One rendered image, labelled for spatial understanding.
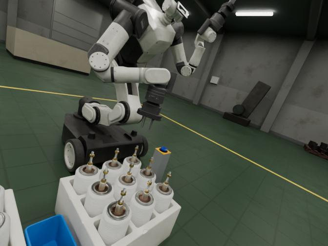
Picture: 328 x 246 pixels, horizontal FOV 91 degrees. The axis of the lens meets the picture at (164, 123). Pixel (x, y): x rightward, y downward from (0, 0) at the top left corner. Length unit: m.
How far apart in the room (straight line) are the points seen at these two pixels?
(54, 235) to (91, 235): 0.23
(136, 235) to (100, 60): 0.65
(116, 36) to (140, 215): 0.72
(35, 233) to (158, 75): 0.73
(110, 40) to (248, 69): 7.87
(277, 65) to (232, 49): 2.12
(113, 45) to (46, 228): 0.74
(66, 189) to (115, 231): 0.28
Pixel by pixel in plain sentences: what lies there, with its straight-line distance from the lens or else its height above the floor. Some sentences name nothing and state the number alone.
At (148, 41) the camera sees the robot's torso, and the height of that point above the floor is 0.86.
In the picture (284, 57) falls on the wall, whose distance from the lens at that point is 8.31.
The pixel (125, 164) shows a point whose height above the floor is 0.24.
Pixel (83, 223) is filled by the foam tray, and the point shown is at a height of 0.18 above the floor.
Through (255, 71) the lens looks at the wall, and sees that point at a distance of 8.31.
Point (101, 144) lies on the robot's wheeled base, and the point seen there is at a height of 0.19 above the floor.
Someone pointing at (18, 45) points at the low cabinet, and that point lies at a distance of 6.02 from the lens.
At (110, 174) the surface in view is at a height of 0.23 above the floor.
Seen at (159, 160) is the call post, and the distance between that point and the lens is 0.94.
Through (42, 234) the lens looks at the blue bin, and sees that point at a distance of 0.82.
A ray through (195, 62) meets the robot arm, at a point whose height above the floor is 0.88.
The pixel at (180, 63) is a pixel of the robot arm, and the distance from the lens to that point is 1.23.
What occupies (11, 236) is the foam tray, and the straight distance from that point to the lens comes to 0.68.
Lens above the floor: 0.70
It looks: 14 degrees down
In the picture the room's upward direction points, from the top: 18 degrees clockwise
